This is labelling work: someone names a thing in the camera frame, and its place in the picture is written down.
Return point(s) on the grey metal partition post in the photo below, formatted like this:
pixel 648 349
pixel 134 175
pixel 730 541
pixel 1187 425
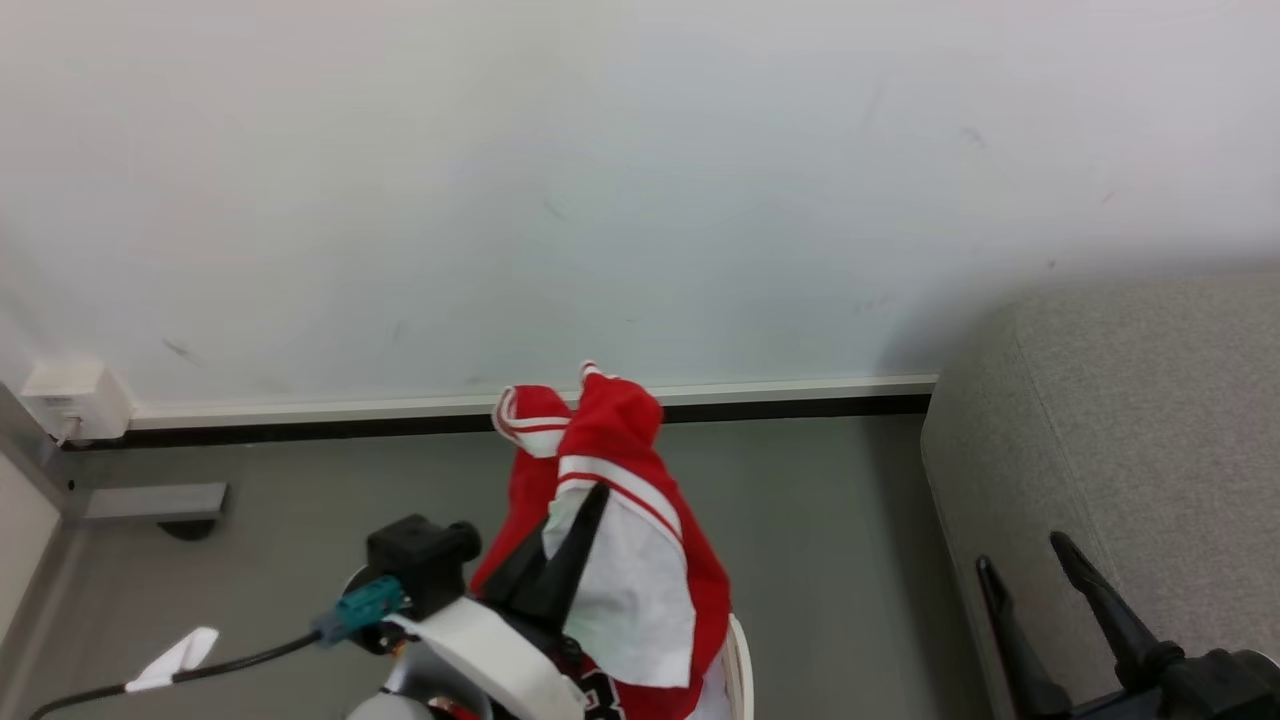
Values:
pixel 30 450

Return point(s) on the white plastic laundry basket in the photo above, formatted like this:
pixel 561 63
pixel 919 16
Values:
pixel 740 670

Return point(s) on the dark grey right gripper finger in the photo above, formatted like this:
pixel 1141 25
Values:
pixel 1020 650
pixel 1115 610

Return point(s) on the beige partition panel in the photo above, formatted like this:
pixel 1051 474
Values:
pixel 22 540

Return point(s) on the white and black baseboard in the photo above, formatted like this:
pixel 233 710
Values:
pixel 400 412

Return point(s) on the white wall socket box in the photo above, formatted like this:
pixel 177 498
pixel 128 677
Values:
pixel 78 400

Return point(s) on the grey metal partition foot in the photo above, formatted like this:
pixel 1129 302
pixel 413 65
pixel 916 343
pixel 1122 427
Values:
pixel 155 503

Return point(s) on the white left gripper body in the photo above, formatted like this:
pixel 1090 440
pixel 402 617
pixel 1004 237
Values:
pixel 490 650

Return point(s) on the grey fabric sofa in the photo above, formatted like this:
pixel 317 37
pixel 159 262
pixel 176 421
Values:
pixel 1130 460

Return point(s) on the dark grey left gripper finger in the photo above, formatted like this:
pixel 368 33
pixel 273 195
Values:
pixel 578 560
pixel 520 588

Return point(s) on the red and white jersey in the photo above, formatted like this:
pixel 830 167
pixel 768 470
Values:
pixel 625 600

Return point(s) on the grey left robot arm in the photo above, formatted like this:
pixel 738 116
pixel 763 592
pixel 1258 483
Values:
pixel 395 706

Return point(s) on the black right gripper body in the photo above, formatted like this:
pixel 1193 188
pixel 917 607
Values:
pixel 1200 690

